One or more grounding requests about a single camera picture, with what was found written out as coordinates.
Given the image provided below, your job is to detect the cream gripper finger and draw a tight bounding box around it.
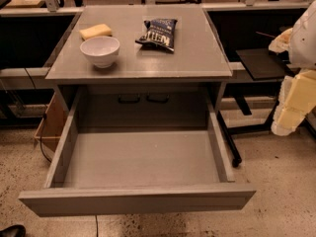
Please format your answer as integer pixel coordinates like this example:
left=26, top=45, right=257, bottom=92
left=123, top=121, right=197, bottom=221
left=271, top=76, right=292, bottom=136
left=278, top=70, right=316, bottom=129

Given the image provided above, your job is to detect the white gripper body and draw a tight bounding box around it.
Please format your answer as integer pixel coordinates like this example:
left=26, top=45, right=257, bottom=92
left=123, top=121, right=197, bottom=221
left=269, top=28, right=292, bottom=53

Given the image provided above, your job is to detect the blue Kettle chip bag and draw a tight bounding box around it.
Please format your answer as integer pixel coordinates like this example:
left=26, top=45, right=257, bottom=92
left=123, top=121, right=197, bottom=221
left=135, top=19, right=178, bottom=52

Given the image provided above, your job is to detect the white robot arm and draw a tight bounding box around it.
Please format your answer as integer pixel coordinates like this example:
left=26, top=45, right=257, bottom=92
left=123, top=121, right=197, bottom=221
left=269, top=1, right=316, bottom=136

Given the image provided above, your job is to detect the open grey top drawer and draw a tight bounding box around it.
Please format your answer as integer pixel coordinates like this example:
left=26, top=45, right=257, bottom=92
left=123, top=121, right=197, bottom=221
left=18, top=86, right=258, bottom=218

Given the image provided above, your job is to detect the black side table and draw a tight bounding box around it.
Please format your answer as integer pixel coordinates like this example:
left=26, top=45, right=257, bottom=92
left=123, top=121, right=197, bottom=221
left=236, top=48, right=294, bottom=80

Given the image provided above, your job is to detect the black table leg with caster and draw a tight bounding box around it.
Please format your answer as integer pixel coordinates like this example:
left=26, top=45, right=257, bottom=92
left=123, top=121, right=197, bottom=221
left=217, top=113, right=242, bottom=168

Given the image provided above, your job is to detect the white ceramic bowl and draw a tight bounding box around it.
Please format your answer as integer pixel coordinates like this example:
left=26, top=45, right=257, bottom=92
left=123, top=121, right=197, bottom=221
left=80, top=36, right=120, bottom=68

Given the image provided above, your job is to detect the yellow sponge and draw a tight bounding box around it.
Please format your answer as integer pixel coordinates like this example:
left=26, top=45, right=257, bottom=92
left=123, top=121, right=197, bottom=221
left=79, top=24, right=112, bottom=40

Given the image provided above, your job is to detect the black shoe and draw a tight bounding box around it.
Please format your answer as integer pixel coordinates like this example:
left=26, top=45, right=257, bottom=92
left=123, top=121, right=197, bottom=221
left=0, top=225, right=26, bottom=237

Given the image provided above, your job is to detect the black drawer handle right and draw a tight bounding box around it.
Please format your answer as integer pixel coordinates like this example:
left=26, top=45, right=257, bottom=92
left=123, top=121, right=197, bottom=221
left=146, top=93, right=170, bottom=104

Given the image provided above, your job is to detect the black drawer handle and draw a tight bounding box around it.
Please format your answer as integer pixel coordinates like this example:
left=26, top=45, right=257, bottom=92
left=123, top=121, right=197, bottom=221
left=118, top=94, right=140, bottom=104
left=146, top=93, right=170, bottom=104

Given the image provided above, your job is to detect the black drawer handle left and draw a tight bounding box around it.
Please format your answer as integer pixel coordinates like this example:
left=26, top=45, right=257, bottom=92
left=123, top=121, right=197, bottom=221
left=118, top=94, right=140, bottom=104

